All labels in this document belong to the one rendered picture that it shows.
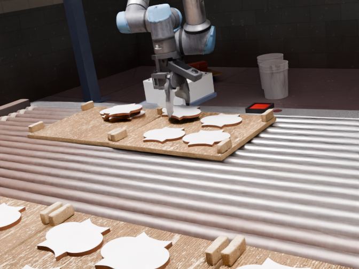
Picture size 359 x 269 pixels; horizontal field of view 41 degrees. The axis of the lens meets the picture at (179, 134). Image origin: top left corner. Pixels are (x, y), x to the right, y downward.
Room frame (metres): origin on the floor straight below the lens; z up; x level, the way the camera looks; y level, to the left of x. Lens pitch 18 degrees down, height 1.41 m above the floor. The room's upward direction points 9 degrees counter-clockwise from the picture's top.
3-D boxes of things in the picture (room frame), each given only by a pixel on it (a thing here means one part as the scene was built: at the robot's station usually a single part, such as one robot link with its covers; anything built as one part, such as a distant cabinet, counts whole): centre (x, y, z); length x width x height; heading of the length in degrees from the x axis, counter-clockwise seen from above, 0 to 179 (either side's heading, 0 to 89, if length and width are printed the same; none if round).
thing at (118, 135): (1.48, 0.19, 0.95); 0.06 x 0.02 x 0.03; 142
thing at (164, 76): (1.60, 0.01, 1.11); 0.09 x 0.08 x 0.12; 52
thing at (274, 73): (5.10, -1.11, 0.18); 0.30 x 0.30 x 0.37
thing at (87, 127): (1.72, 0.28, 0.93); 0.41 x 0.35 x 0.02; 53
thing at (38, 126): (1.73, 0.52, 0.95); 0.06 x 0.02 x 0.03; 143
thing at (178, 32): (2.15, -0.02, 1.13); 0.13 x 0.12 x 0.14; 73
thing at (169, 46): (1.60, 0.01, 1.19); 0.08 x 0.08 x 0.05
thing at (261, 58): (5.53, -1.17, 0.18); 0.30 x 0.30 x 0.37
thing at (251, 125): (1.46, -0.05, 0.93); 0.41 x 0.35 x 0.02; 52
